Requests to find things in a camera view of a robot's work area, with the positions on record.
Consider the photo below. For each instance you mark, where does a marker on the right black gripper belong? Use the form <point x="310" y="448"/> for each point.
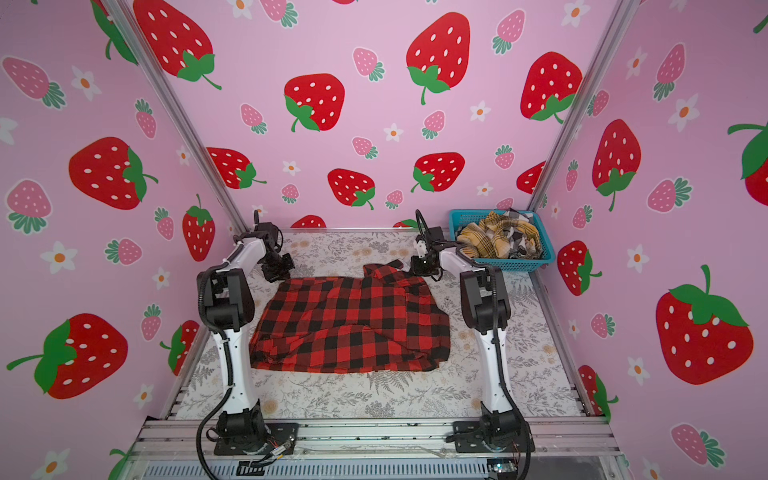
<point x="416" y="269"/>

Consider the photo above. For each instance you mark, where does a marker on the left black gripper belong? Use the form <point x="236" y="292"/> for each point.
<point x="286" y="272"/>

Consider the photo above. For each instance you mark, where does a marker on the red black plaid shirt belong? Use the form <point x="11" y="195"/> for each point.
<point x="386" y="319"/>

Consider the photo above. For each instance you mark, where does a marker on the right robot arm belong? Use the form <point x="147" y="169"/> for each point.
<point x="486" y="310"/>

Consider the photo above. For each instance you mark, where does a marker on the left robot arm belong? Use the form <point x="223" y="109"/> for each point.
<point x="226" y="307"/>

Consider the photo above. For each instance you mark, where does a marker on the yellow plaid shirt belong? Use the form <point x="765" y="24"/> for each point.
<point x="508" y="236"/>

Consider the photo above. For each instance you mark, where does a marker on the teal plastic basket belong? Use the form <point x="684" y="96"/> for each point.
<point x="461" y="218"/>

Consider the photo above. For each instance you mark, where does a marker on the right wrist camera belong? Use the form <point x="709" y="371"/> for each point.
<point x="429" y="242"/>

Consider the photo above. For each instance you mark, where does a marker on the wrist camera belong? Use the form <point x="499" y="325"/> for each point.
<point x="429" y="242"/>
<point x="270" y="234"/>

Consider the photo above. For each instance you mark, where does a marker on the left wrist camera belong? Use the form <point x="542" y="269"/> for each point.
<point x="270" y="234"/>

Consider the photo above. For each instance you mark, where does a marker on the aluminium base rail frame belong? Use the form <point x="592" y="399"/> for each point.
<point x="563" y="448"/>

